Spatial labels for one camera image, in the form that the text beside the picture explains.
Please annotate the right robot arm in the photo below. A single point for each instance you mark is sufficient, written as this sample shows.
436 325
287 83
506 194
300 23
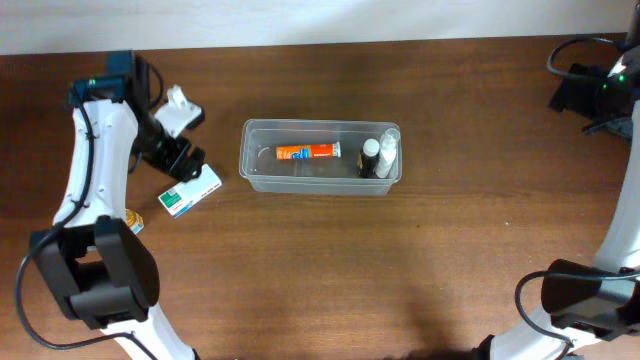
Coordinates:
568 305

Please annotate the white squeeze bottle clear cap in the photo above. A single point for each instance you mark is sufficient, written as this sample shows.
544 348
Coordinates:
388 152

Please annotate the small gold-lid jar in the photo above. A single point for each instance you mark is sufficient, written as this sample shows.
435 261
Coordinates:
134 221

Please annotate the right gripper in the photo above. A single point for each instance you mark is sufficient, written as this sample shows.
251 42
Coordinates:
609 128

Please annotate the clear plastic container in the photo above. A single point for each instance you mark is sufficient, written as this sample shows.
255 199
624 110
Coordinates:
335 175

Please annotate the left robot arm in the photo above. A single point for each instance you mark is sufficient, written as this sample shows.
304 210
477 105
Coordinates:
94 264

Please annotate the orange effervescent tablet tube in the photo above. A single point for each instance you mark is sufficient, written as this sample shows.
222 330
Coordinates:
310 151

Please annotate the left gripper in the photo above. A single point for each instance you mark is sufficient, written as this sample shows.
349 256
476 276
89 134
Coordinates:
185 161

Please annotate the white green medicine box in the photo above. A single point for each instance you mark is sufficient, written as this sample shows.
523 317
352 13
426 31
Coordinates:
183 196

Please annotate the dark bottle white cap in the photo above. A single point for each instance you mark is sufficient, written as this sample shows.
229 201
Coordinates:
368 158

